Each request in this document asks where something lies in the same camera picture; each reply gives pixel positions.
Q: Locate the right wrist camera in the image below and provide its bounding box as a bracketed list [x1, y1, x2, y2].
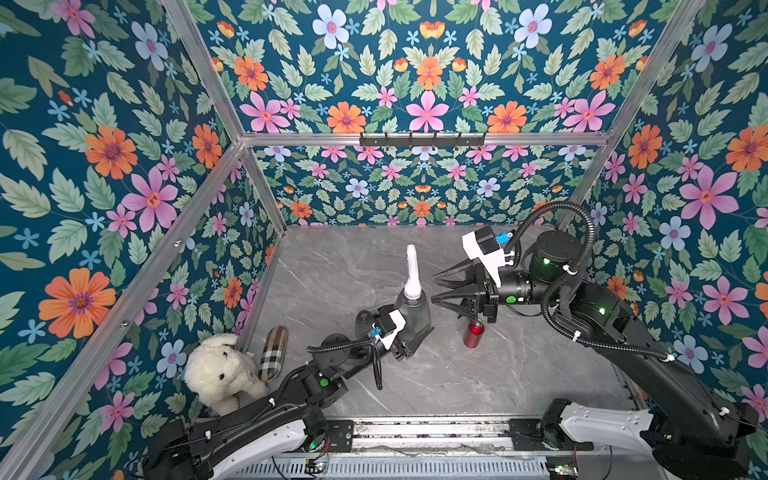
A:
[461, 226, 516, 287]

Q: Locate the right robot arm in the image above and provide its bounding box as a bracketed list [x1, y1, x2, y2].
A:
[432, 201, 758, 479]

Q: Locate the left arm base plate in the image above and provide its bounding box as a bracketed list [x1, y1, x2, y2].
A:
[301, 419, 355, 453]

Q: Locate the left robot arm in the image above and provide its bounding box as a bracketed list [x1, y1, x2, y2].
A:
[141, 315, 434, 479]

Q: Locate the white plush dog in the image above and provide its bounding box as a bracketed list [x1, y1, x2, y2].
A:
[184, 333, 269, 416]

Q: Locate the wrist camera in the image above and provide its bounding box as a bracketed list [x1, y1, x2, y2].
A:
[368, 306, 406, 351]
[461, 226, 516, 287]

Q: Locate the red can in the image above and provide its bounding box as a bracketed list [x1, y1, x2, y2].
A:
[463, 320, 485, 349]

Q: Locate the plaid cylinder pouch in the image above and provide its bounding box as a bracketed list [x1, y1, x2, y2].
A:
[258, 325, 289, 383]

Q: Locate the smoky spray bottle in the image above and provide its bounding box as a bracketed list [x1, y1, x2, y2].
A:
[394, 291, 432, 332]
[354, 310, 379, 341]

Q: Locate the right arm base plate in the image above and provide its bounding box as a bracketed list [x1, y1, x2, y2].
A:
[503, 398, 594, 452]

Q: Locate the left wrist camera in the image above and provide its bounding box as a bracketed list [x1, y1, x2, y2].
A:
[368, 306, 406, 351]

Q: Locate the black hook rail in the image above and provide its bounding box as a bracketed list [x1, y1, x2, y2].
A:
[358, 132, 486, 149]

